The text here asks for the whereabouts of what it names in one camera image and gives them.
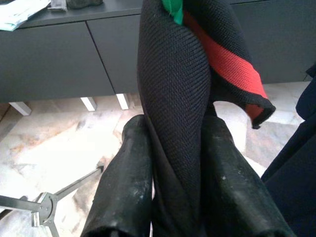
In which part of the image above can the silver metal clothes rack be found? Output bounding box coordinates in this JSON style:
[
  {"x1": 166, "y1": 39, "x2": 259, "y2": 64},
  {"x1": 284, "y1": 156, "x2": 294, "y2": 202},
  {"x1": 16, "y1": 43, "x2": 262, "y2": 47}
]
[{"x1": 0, "y1": 165, "x2": 104, "y2": 237}]

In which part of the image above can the green plastic hanger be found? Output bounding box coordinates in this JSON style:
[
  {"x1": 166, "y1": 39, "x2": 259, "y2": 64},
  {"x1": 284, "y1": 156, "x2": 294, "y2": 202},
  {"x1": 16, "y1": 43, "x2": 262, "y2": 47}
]
[{"x1": 161, "y1": 0, "x2": 185, "y2": 25}]

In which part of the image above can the stack of white papers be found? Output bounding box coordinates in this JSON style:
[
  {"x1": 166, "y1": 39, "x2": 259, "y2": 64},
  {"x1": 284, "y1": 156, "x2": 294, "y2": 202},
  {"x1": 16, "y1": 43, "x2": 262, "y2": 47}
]
[{"x1": 0, "y1": 0, "x2": 51, "y2": 32}]

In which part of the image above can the navy blue shirt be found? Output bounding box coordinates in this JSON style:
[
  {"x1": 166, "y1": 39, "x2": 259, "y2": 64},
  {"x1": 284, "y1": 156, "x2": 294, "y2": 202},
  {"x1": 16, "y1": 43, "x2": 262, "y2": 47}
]
[{"x1": 261, "y1": 61, "x2": 316, "y2": 237}]

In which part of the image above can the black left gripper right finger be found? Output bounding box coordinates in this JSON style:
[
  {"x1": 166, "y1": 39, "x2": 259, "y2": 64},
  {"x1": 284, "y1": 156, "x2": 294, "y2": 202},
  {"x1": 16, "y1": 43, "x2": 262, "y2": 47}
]
[{"x1": 201, "y1": 115, "x2": 297, "y2": 237}]

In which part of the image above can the black TV console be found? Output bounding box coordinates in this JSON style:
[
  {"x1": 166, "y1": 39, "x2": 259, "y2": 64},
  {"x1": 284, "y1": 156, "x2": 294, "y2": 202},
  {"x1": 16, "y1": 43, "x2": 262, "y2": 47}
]
[{"x1": 0, "y1": 0, "x2": 316, "y2": 117}]

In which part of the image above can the black shirt with red stripe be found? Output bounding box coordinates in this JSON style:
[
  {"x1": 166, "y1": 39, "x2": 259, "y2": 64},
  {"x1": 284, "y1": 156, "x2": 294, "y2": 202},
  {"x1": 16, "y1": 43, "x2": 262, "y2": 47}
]
[{"x1": 137, "y1": 0, "x2": 277, "y2": 237}]

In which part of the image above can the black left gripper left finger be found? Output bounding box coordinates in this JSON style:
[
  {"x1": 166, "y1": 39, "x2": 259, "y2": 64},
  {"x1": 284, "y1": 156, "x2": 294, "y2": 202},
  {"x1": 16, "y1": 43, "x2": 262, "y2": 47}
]
[{"x1": 85, "y1": 115, "x2": 153, "y2": 237}]

